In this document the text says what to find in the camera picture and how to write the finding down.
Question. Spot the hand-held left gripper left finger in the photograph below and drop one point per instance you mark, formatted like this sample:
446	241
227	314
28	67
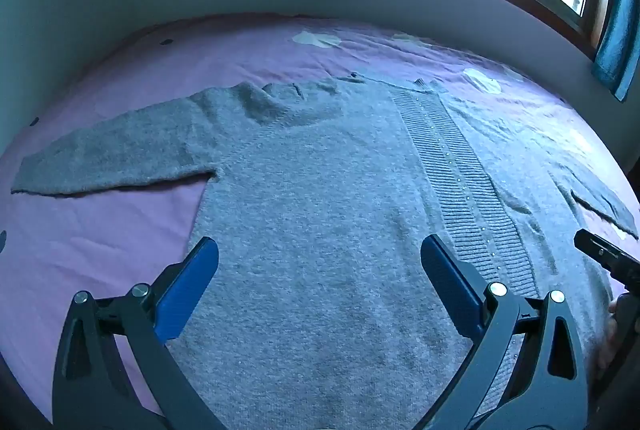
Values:
187	280

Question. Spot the pink bed sheet white dots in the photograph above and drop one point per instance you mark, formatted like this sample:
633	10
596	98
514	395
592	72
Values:
125	74

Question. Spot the person's right hand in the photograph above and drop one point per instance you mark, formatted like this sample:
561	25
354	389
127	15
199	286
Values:
609	340

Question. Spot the teal curtain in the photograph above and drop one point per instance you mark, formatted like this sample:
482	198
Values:
617	34

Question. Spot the grey knitted sweater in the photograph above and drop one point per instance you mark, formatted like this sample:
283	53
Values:
310	210

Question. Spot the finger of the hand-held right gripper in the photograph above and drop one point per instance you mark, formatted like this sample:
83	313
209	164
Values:
607	257

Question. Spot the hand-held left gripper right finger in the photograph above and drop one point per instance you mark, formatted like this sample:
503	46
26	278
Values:
450	280

